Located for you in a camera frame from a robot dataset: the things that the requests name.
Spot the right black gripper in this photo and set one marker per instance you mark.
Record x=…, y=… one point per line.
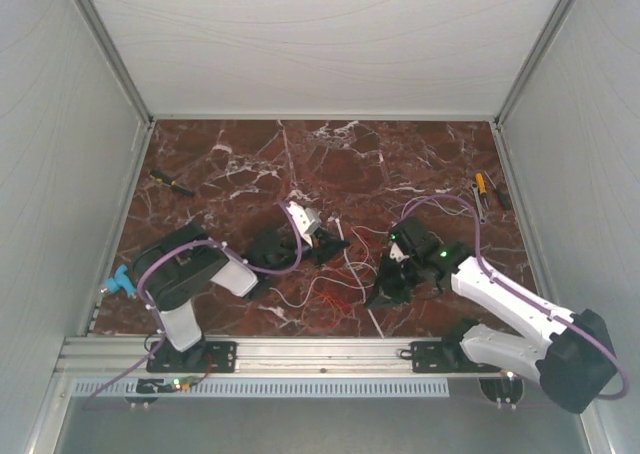
x=389, y=296

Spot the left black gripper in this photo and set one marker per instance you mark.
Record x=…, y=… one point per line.
x=324, y=247

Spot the long white zip tie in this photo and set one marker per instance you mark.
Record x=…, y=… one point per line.
x=356, y=277

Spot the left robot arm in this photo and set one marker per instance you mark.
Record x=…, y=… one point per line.
x=178, y=268

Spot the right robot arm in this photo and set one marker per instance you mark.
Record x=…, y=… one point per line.
x=568, y=355

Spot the silver wrench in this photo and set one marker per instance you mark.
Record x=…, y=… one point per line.
x=479, y=204

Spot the small circuit board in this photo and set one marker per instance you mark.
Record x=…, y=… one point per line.
x=183, y=383

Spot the blue plastic fitting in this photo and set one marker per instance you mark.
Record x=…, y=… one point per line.
x=119, y=281

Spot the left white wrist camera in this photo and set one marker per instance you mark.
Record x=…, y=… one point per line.
x=306, y=221

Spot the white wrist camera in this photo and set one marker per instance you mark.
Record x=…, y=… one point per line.
x=396, y=254
x=306, y=221

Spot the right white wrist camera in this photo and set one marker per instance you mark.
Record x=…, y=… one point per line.
x=396, y=254

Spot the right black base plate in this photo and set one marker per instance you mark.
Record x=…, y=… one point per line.
x=439, y=357

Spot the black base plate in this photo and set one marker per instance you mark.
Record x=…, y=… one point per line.
x=205, y=356
x=439, y=357

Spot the yellow handled screwdriver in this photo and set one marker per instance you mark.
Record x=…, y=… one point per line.
x=481, y=185

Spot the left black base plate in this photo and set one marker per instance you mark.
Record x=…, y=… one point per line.
x=205, y=356

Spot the aluminium front rail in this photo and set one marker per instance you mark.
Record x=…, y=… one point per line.
x=320, y=354

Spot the slotted grey cable duct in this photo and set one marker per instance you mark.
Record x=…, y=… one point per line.
x=267, y=388

